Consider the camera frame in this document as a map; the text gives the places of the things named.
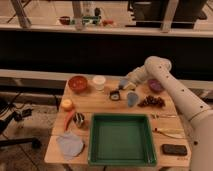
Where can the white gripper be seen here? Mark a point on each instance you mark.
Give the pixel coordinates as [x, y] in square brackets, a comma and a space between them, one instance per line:
[129, 84]

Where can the blue sponge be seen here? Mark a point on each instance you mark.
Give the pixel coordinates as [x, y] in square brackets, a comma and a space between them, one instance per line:
[123, 83]

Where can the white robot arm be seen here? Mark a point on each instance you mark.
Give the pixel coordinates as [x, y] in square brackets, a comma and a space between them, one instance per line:
[197, 112]

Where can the purple bowl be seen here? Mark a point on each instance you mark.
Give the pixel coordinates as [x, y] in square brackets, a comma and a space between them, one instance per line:
[155, 85]

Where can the red-brown bowl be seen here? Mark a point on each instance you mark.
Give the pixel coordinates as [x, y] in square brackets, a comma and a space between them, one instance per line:
[78, 84]

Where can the dark red background bowl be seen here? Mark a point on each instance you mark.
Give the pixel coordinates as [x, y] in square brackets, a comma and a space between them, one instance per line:
[64, 20]

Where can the blue-grey scoop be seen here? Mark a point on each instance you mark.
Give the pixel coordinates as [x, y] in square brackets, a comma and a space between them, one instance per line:
[132, 99]

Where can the bunch of dark grapes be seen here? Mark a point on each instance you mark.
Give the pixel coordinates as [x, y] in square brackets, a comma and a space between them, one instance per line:
[152, 101]

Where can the white cup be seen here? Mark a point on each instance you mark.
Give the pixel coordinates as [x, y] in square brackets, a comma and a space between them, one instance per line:
[99, 82]

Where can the thin wooden stick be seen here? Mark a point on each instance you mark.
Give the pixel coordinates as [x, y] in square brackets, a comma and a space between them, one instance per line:
[155, 116]

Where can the wooden table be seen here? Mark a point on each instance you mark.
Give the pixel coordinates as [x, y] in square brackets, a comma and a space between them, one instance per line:
[94, 101]

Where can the orange background object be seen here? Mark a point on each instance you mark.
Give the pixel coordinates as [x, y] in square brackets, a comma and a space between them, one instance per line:
[107, 22]

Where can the green plastic tray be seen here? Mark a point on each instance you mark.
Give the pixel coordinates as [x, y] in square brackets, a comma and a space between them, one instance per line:
[121, 140]

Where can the dark metallic ball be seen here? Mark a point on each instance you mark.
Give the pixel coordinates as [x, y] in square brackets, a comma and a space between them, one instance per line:
[79, 119]

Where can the yellow round fruit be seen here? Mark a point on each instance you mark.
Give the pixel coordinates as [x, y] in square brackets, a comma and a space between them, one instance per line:
[67, 104]

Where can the red chili pepper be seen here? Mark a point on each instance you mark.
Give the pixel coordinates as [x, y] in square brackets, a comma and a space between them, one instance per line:
[68, 118]

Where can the green background object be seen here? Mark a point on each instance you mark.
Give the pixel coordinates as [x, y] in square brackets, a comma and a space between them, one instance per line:
[87, 20]

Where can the dark background cabinet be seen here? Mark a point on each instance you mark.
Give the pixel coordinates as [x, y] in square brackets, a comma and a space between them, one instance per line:
[153, 13]

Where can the black rectangular sponge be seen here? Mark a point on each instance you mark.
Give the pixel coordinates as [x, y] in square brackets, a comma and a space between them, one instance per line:
[171, 149]

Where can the blue-grey cloth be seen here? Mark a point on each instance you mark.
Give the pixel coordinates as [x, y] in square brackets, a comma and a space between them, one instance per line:
[70, 145]

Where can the cream-handled knife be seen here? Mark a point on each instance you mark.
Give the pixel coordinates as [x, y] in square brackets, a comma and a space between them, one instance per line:
[172, 133]

